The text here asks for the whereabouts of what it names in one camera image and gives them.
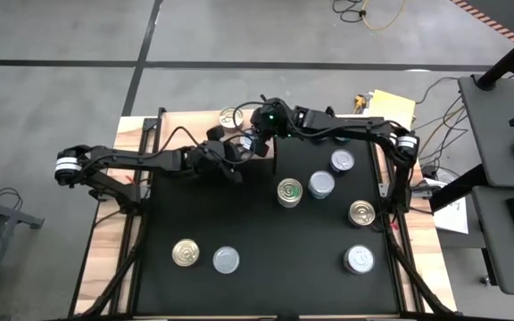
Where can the dark label tuna can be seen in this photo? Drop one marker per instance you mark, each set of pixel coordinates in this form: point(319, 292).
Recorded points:
point(342, 160)

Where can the Bumble Bee light tuna can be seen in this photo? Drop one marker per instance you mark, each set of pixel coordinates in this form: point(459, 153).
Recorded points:
point(290, 206)
point(226, 260)

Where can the black metal table frame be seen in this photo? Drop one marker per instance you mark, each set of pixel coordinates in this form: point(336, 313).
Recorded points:
point(134, 285)

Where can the white paper sheet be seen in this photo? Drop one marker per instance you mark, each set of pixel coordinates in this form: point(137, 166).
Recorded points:
point(455, 218)

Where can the white green label tuna can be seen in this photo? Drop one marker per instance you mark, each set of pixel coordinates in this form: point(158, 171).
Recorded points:
point(321, 183)

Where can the black slanted pole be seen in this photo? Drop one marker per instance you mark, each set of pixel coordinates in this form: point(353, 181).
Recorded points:
point(509, 58)

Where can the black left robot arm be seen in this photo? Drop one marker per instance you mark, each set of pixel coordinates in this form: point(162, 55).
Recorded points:
point(127, 157)

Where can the grey side desk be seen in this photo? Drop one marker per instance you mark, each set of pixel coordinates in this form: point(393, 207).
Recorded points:
point(493, 249)
point(489, 134)

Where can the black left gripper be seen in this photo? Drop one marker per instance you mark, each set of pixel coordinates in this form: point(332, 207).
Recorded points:
point(214, 160)

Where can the wooden shelf black frame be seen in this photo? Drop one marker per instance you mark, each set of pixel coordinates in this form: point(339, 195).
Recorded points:
point(194, 117)

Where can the yellow black hand tool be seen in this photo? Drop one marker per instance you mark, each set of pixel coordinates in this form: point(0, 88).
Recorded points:
point(359, 103)

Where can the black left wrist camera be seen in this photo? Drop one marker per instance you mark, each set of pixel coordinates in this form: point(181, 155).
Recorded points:
point(216, 134)

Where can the gold-lid red-band tuna can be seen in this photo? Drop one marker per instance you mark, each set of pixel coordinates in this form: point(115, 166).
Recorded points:
point(231, 118)

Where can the yellow paper folder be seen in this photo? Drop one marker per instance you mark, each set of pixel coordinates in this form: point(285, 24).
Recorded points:
point(393, 107)

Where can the tall red blue label can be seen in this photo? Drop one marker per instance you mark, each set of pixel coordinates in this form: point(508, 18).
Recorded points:
point(362, 213)
point(290, 191)

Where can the grey metal stand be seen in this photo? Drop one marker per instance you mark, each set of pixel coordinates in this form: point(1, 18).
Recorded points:
point(7, 214)

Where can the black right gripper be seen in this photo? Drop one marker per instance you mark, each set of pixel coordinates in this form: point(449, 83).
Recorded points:
point(270, 118)

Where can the navy label tuna can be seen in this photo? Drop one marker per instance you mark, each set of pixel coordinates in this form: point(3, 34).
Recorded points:
point(246, 142)

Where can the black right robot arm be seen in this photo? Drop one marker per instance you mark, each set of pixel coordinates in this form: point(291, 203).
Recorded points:
point(350, 129)

